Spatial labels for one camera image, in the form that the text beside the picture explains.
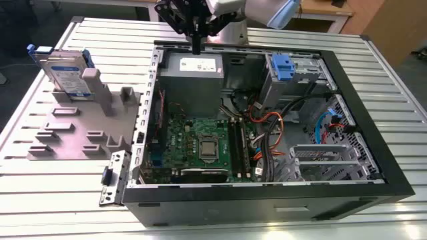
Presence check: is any black cable bundle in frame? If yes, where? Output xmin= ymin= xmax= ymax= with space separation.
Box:
xmin=258 ymin=92 xmax=334 ymax=182

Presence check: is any blue data wire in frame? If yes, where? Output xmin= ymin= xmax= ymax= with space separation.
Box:
xmin=312 ymin=107 xmax=340 ymax=146

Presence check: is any silver CPU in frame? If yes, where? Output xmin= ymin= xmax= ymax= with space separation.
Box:
xmin=198 ymin=141 xmax=218 ymax=157

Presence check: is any blue drive latch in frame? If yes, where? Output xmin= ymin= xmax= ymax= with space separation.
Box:
xmin=270 ymin=53 xmax=296 ymax=82

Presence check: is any wooden desk white frame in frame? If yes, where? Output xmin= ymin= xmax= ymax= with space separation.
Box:
xmin=134 ymin=0 xmax=354 ymax=35

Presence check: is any hard disk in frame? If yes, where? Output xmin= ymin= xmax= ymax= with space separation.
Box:
xmin=25 ymin=44 xmax=95 ymax=101

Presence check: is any black PC case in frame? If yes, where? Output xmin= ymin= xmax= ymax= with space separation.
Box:
xmin=121 ymin=39 xmax=416 ymax=228

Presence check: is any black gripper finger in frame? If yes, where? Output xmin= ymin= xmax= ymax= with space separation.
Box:
xmin=196 ymin=12 xmax=234 ymax=55
xmin=153 ymin=0 xmax=198 ymax=55

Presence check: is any metal optical drive cage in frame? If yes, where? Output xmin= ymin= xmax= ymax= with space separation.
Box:
xmin=257 ymin=52 xmax=336 ymax=111

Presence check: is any black graphics card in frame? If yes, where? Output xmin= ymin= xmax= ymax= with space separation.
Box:
xmin=141 ymin=166 xmax=230 ymax=185

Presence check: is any orange wire bundle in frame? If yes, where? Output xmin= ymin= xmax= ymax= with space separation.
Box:
xmin=249 ymin=111 xmax=285 ymax=161

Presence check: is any grey parts rack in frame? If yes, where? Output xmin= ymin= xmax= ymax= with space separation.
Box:
xmin=25 ymin=67 xmax=141 ymax=162

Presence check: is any metal disk bay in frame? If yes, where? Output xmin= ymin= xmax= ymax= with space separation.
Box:
xmin=288 ymin=143 xmax=370 ymax=182

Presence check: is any grey power supply unit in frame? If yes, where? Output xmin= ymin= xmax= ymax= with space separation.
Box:
xmin=155 ymin=52 xmax=225 ymax=120

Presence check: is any red black power wire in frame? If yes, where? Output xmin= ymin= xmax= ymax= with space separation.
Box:
xmin=325 ymin=122 xmax=357 ymax=135

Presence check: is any black chair base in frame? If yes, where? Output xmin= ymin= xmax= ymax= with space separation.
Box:
xmin=409 ymin=43 xmax=427 ymax=61

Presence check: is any green motherboard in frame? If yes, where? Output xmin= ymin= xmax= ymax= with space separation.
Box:
xmin=141 ymin=117 xmax=264 ymax=185

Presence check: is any metal expansion slot retainer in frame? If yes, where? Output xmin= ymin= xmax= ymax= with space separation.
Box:
xmin=98 ymin=149 xmax=133 ymax=208

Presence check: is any CPU socket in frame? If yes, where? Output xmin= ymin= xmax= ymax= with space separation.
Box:
xmin=196 ymin=134 xmax=221 ymax=165

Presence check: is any brown wooden cabinet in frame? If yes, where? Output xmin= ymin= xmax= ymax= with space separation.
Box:
xmin=338 ymin=0 xmax=427 ymax=68

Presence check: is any black RAM slot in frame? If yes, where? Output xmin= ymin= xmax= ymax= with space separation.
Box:
xmin=236 ymin=117 xmax=252 ymax=176
xmin=228 ymin=117 xmax=242 ymax=177

